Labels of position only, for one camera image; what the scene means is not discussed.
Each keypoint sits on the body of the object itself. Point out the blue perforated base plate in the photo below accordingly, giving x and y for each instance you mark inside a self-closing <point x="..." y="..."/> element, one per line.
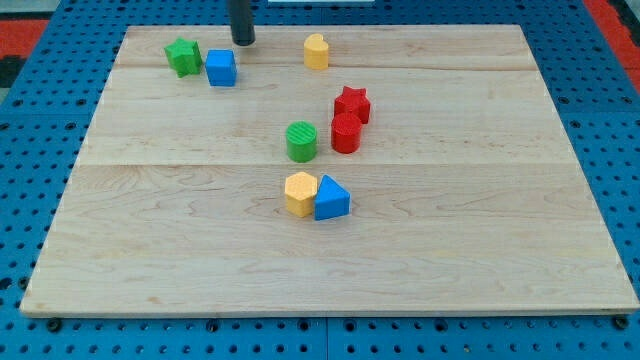
<point x="48" y="109"/>

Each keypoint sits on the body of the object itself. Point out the green star block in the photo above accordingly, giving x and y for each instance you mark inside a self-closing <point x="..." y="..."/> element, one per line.
<point x="184" y="57"/>

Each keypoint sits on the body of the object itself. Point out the blue triangle block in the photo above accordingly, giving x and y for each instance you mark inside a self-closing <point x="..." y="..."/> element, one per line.
<point x="332" y="200"/>

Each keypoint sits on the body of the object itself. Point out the yellow hexagon block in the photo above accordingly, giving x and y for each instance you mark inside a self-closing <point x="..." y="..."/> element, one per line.
<point x="300" y="192"/>

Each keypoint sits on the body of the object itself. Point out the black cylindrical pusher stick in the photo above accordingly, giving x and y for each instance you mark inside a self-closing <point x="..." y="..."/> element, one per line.
<point x="241" y="22"/>

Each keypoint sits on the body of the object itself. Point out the blue cube block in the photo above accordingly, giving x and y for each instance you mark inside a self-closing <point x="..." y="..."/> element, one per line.
<point x="221" y="67"/>

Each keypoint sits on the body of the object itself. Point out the red star block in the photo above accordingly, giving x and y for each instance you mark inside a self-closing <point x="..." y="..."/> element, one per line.
<point x="353" y="101"/>

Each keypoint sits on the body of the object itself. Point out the green cylinder block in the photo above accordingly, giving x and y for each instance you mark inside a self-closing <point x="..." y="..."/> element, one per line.
<point x="301" y="141"/>

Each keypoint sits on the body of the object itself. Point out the yellow heart block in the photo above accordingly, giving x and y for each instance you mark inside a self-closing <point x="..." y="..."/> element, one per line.
<point x="316" y="52"/>

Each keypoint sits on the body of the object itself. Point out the red cylinder block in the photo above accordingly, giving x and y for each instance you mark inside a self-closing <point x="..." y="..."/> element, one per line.
<point x="346" y="131"/>

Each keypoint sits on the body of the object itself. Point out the light wooden board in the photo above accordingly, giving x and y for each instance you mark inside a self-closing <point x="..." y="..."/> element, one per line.
<point x="467" y="198"/>

